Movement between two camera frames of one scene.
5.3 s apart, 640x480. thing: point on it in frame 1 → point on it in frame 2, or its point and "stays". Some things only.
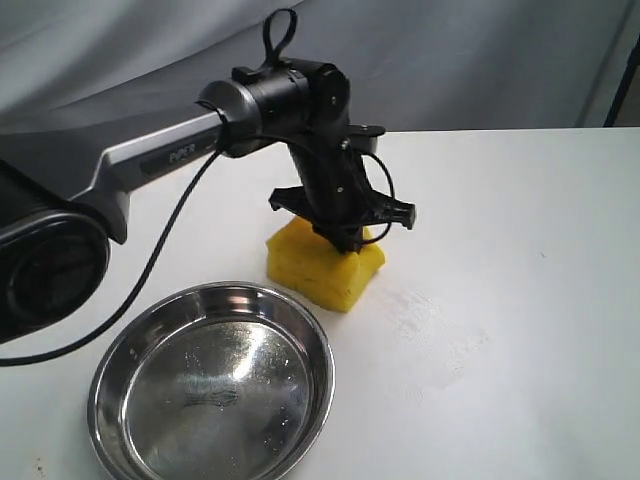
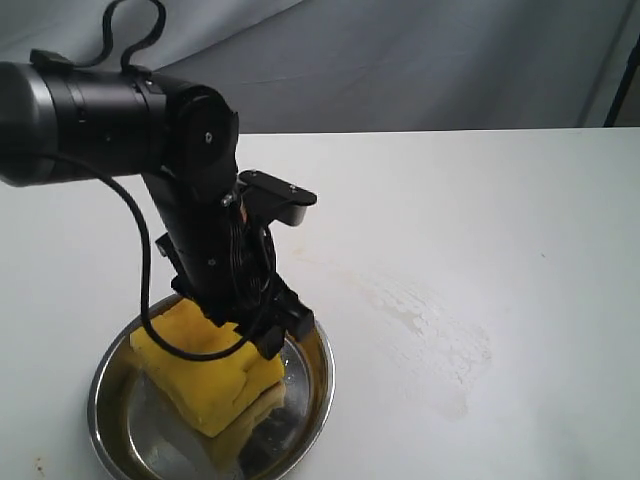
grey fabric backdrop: x=78 y=77 stays
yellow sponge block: x=306 y=261 → x=242 y=389
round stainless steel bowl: x=218 y=381 stays
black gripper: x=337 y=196 → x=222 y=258
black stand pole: x=625 y=85 stays
